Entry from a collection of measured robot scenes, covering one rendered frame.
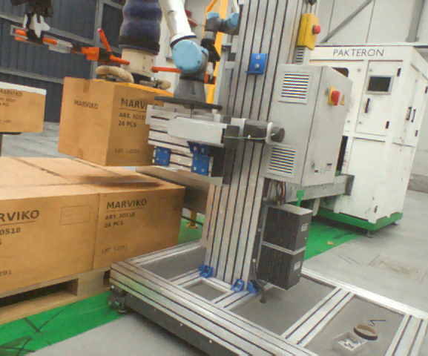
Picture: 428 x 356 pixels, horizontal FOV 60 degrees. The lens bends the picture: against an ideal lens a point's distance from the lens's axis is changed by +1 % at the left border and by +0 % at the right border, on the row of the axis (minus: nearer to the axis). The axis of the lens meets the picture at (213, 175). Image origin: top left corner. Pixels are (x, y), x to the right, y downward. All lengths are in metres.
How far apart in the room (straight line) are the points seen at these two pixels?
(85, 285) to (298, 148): 1.23
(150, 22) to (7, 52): 11.41
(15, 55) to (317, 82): 12.43
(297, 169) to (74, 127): 1.16
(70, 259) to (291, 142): 1.14
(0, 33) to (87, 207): 11.72
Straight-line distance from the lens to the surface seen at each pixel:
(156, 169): 2.53
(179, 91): 1.68
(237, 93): 1.73
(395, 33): 11.29
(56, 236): 1.84
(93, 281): 2.05
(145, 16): 2.15
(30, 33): 1.82
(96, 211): 1.90
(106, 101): 1.88
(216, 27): 2.25
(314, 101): 1.51
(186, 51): 1.55
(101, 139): 1.89
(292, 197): 3.17
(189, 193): 2.33
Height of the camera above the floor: 0.96
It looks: 8 degrees down
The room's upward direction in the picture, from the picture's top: 9 degrees clockwise
